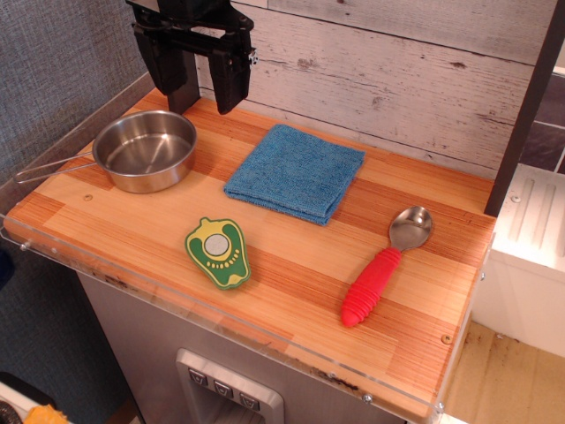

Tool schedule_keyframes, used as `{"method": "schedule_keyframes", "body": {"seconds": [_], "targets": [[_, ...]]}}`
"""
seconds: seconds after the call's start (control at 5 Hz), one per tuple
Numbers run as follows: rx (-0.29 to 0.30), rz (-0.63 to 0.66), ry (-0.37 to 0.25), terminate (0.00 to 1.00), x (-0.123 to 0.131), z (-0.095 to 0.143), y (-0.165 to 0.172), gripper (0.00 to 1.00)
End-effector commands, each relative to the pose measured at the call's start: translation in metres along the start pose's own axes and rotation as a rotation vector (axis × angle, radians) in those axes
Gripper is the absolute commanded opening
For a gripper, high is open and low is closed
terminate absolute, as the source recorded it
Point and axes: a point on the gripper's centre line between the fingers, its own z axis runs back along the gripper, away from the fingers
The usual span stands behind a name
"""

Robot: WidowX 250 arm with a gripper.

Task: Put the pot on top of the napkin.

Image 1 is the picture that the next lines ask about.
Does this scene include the small steel pot with handle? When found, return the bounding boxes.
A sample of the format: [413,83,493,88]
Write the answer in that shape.
[14,110,197,193]

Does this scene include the grey toy fridge cabinet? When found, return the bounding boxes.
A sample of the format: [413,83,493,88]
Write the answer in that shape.
[79,273,401,423]

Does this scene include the dark left shelf post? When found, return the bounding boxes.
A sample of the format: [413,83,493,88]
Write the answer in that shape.
[167,51,200,115]

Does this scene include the folded blue cloth napkin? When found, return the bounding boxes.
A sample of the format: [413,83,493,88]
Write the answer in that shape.
[224,125,365,225]

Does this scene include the clear acrylic table edge guard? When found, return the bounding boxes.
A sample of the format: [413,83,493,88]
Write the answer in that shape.
[6,207,494,423]

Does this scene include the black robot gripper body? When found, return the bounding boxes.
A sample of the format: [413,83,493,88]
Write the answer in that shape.
[127,1,257,66]

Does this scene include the dark right shelf post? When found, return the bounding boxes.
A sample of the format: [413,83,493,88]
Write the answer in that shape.
[484,0,564,217]

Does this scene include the spoon with red handle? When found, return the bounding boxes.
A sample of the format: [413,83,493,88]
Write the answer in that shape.
[341,206,433,328]

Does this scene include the green toy bell pepper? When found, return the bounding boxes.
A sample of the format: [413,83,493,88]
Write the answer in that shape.
[185,217,251,290]

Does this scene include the white toy sink unit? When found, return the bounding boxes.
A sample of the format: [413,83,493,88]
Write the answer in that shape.
[471,164,564,356]

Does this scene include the silver ice dispenser panel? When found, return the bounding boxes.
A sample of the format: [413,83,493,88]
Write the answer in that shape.
[176,348,285,423]

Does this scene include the dark shelf post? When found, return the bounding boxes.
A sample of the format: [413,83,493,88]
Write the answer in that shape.
[167,51,200,115]
[484,0,564,217]

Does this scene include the yellow toy object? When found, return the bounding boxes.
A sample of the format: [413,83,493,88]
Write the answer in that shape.
[23,405,69,424]

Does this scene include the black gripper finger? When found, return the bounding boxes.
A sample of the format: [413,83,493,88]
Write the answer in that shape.
[133,24,187,95]
[208,41,252,115]

